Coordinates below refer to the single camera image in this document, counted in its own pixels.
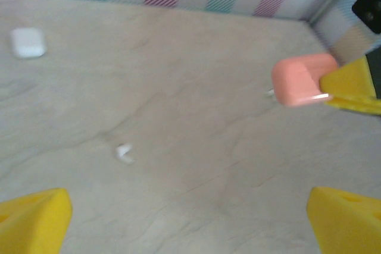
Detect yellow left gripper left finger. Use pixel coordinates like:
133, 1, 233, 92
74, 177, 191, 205
0, 187, 73, 254

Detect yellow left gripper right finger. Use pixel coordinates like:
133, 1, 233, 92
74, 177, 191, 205
306, 186, 381, 254

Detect pink earbud charging case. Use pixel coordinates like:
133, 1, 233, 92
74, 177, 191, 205
271, 53, 339, 108

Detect white wireless earbud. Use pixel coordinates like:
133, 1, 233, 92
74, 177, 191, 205
115, 143, 134, 164

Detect white earbud charging case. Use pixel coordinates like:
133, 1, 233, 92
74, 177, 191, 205
10, 27, 46, 59

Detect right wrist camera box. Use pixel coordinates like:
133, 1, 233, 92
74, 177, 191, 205
352, 0, 381, 35

